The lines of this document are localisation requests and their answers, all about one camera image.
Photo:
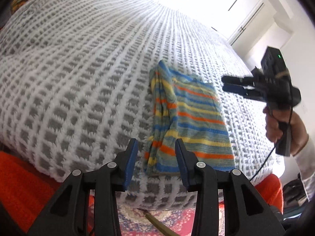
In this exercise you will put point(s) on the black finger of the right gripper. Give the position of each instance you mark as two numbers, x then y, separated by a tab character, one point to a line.
248	93
240	81

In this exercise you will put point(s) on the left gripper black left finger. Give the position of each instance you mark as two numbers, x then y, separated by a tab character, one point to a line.
85	203

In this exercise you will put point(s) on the striped knitted short-sleeve sweater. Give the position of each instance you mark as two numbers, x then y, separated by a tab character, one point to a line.
187	108

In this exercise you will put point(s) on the white shirt forearm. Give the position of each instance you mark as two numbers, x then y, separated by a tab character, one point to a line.
305	160

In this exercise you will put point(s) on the orange fleece clothing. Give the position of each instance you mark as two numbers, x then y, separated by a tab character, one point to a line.
24	193

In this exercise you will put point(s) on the person's right hand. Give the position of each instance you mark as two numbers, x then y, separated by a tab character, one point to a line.
276	127

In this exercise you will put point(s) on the patterned red floor rug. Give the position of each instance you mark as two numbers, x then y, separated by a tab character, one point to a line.
133	221

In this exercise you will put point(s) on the white built-in wardrobe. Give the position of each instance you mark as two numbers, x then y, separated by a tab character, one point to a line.
228	17

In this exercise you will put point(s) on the white grey checked fleece blanket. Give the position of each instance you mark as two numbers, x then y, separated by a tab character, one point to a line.
75	90

